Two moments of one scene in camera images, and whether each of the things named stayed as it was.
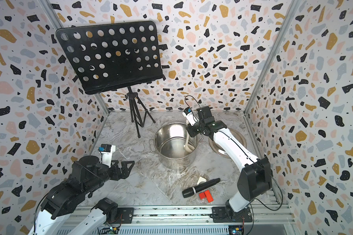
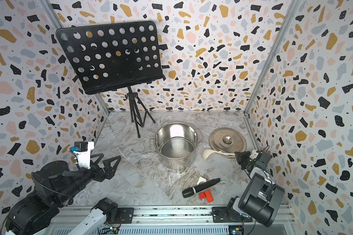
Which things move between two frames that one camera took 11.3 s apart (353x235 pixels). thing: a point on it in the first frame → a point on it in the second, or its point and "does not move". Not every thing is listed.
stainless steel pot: (168, 143) does not move
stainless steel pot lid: (236, 134) does not move
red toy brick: (207, 194) does not move
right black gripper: (191, 134) → (241, 157)
